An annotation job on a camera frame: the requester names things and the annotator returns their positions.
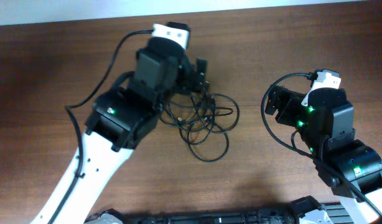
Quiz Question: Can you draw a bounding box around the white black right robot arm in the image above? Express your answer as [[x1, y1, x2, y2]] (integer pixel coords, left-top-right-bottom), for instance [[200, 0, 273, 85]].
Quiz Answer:
[[261, 85, 382, 223]]

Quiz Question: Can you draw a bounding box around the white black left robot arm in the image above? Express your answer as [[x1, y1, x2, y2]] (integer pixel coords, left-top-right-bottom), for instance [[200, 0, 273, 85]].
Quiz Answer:
[[33, 37, 203, 223]]

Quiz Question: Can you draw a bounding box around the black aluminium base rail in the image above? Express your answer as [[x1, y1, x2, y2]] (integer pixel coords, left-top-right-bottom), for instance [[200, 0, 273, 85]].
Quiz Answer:
[[85, 196, 353, 224]]

